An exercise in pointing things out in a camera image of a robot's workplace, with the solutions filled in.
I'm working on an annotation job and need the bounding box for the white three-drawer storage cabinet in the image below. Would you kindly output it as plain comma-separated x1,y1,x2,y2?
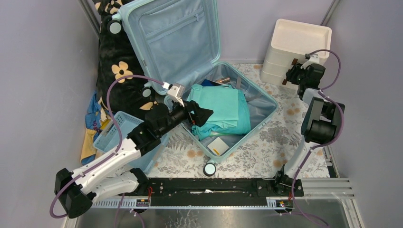
260,19,332,90

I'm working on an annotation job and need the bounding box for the copper metallic cylinder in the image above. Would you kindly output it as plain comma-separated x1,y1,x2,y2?
215,77,231,84

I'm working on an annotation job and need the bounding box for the light blue ribbed suitcase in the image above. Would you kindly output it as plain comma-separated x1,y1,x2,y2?
112,0,278,176

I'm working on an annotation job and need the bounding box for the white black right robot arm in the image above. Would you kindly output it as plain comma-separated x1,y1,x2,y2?
283,63,345,180

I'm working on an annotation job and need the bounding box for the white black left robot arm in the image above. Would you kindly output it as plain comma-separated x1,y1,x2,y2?
49,101,214,219

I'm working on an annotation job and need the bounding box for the teal folded cloth bottom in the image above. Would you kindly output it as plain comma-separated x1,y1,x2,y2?
188,87,251,140

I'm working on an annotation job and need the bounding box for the teal folded cloth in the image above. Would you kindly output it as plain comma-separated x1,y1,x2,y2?
188,87,251,140
187,84,239,128

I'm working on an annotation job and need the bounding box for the teal folded cloth top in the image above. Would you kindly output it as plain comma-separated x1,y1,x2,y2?
187,84,239,128

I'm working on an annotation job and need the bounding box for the dark blue flat item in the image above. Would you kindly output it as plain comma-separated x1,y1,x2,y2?
201,79,222,86

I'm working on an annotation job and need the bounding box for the floral patterned floor mat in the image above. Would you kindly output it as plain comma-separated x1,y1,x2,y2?
149,64,308,178

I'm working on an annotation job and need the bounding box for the light blue perforated plastic basket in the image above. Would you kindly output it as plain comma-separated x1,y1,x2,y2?
93,111,170,174

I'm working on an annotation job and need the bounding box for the blue yellow cloth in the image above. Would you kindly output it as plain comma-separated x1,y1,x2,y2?
80,92,111,165

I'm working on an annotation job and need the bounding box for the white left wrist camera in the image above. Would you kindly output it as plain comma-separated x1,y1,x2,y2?
163,82,185,107

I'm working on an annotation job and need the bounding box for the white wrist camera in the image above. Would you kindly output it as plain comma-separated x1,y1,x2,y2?
163,82,185,107
300,53,320,69

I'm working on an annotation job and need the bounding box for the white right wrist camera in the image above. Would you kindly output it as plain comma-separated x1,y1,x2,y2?
300,53,320,69

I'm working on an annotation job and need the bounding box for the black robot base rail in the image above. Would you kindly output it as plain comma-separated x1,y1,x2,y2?
93,178,304,212

